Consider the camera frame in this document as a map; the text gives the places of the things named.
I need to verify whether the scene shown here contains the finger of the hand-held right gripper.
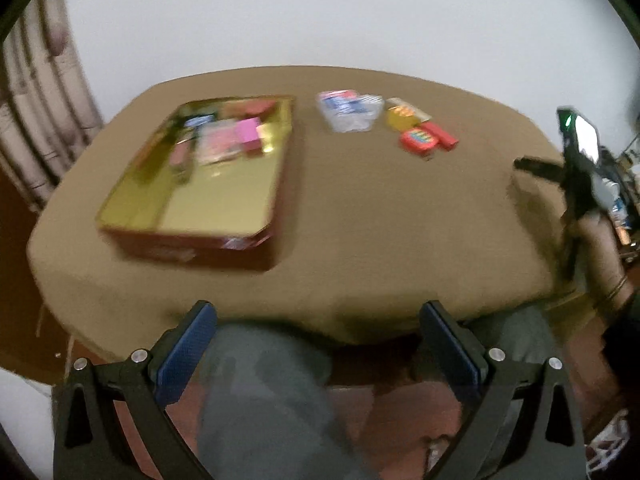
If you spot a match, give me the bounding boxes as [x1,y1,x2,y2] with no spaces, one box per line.
[514,156,568,183]

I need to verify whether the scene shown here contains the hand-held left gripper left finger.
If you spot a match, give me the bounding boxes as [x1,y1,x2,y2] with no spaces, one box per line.
[52,300,218,480]

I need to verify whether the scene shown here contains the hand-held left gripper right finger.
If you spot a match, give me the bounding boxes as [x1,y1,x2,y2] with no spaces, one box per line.
[419,300,586,480]

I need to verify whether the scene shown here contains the orange box colourful top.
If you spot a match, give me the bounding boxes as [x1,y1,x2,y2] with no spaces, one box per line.
[400,127,441,157]

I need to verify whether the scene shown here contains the yellow box red stripes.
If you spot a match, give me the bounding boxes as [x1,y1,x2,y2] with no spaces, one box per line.
[385,105,431,132]

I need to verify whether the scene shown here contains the gold bar box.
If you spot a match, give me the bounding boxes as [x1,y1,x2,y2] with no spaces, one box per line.
[387,96,430,117]

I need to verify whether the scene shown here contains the red tin box gold inside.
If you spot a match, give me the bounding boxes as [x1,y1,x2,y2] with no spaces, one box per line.
[96,95,296,273]

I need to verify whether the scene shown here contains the clear plastic box blue label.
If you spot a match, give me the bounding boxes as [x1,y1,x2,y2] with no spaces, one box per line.
[316,90,386,133]

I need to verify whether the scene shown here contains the person's right forearm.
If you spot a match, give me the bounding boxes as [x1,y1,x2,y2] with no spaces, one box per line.
[597,280,640,411]

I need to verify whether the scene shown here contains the person's right hand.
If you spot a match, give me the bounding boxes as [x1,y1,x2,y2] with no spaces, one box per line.
[575,212,633,308]

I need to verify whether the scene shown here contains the cluttered shelf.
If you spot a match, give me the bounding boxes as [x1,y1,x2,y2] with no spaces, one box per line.
[600,132,640,248]

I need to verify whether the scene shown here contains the person's left leg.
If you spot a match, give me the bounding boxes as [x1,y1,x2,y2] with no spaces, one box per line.
[197,322,371,480]

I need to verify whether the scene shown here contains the brown tablecloth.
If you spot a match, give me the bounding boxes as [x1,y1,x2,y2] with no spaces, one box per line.
[27,65,596,348]

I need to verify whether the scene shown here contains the white patterned fabric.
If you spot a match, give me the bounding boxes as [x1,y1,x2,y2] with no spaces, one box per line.
[587,407,632,478]

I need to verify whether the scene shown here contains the maroon stick box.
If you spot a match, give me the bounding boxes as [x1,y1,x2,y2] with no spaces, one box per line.
[169,141,194,172]

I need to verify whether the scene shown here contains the clear box pink contents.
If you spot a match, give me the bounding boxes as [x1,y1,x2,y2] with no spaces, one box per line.
[197,125,241,164]

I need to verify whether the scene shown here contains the red-brown flat box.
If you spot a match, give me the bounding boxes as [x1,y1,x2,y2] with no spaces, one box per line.
[225,99,277,117]

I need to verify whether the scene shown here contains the patterned beige curtain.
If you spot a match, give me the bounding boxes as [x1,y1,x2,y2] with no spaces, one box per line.
[0,0,106,211]

